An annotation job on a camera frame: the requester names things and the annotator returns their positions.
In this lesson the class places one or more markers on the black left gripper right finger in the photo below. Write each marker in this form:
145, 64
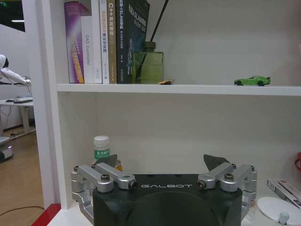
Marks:
225, 173

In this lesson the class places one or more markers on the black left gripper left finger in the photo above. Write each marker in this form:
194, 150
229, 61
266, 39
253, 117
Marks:
107, 170

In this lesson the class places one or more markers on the white-capped green label bottle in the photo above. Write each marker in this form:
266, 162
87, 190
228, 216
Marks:
102, 151

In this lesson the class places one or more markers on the white box red print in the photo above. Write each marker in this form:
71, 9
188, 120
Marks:
285, 189

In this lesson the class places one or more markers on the white round lid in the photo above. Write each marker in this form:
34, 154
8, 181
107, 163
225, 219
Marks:
277, 210

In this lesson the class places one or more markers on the red object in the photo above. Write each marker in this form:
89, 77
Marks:
298, 162

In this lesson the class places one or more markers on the white bookshelf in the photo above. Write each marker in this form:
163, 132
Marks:
164, 106

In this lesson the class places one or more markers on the green toy car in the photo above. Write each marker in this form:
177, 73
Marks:
252, 80

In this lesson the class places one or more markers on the small orange black object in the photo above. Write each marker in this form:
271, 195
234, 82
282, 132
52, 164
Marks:
166, 82

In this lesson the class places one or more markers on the white standing desk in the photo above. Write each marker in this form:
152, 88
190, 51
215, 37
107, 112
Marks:
16, 110

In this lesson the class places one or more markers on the black keyboard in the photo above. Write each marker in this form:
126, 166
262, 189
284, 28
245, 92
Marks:
23, 100

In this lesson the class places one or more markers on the green glass diffuser bottle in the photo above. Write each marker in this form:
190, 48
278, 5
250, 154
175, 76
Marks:
148, 64

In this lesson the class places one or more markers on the white DAS Controller book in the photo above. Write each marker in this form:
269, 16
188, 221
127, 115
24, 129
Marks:
88, 50

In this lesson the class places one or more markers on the white book orange lettering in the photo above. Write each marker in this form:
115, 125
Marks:
103, 42

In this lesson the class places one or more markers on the tan C++ book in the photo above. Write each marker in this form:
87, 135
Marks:
111, 42

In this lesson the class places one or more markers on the purple and white book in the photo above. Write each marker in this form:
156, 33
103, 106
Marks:
74, 42

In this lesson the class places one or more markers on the dark SLAM book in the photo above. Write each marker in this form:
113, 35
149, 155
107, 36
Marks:
131, 35

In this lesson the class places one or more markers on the white humanoid robot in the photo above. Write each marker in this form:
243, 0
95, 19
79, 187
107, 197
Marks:
10, 71

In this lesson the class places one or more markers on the black diffuser reed sticks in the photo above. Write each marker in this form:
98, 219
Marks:
158, 22

